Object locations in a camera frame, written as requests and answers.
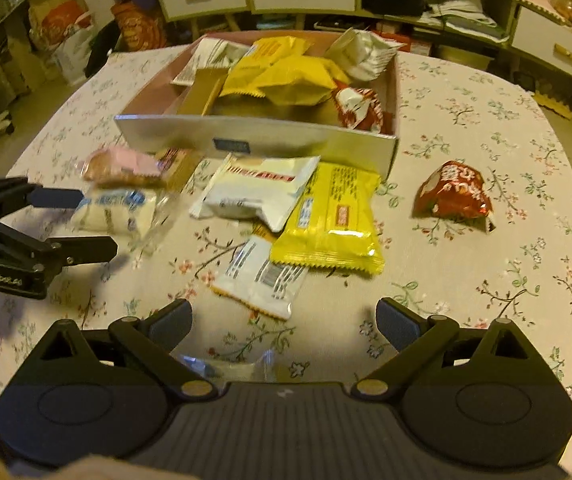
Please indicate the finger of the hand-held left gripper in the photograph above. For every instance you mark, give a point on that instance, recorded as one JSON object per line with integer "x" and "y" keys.
{"x": 56, "y": 198}
{"x": 91, "y": 250}

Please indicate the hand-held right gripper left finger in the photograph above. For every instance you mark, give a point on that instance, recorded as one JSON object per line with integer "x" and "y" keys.
{"x": 171, "y": 325}

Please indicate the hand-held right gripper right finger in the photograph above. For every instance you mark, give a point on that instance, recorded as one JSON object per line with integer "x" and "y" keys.
{"x": 396, "y": 327}

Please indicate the white blue bread packet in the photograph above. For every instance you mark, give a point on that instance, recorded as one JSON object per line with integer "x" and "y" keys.
{"x": 111, "y": 212}

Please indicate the pink nougat snack packet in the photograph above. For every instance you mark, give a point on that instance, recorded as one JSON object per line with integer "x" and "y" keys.
{"x": 116, "y": 167}

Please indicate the clear bread packet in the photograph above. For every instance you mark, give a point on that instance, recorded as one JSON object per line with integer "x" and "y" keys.
{"x": 231, "y": 370}

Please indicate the white orange barcode packet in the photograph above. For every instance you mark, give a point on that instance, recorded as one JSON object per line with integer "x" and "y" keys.
{"x": 256, "y": 275}

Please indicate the shiny yellow snack packet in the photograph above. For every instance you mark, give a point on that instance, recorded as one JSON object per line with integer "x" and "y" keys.
{"x": 336, "y": 240}

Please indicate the brown cracker packet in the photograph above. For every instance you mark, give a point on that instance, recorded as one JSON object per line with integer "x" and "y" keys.
{"x": 178, "y": 165}

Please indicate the white packet red label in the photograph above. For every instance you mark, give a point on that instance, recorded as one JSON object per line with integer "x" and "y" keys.
{"x": 251, "y": 185}

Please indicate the gold foil snack bar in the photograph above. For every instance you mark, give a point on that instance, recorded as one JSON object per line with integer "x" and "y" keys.
{"x": 198, "y": 95}

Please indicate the white red printed packet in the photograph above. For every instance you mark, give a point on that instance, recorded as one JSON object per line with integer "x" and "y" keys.
{"x": 206, "y": 57}

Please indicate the pink cardboard box silver front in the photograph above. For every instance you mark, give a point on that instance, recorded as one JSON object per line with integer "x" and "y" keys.
{"x": 276, "y": 135}

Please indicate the red white snack packet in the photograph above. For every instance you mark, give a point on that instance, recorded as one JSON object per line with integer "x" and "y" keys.
{"x": 361, "y": 110}

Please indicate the yellow printed cake packet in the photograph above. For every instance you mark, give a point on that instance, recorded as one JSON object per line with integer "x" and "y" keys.
{"x": 266, "y": 50}

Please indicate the plain yellow snack packet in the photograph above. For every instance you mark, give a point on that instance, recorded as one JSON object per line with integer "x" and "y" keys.
{"x": 296, "y": 80}

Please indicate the white packet green picture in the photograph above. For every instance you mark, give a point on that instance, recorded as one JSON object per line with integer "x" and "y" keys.
{"x": 366, "y": 52}

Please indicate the black flat object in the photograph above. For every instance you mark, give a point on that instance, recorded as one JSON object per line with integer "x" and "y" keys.
{"x": 101, "y": 50}

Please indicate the red white shopping bag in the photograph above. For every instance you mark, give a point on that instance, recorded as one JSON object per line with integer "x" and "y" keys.
{"x": 61, "y": 25}

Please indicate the orange printed bag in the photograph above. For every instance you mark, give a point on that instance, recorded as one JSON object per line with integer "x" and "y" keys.
{"x": 138, "y": 25}

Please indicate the pile of papers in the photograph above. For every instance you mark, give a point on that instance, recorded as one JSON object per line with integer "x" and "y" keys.
{"x": 461, "y": 12}

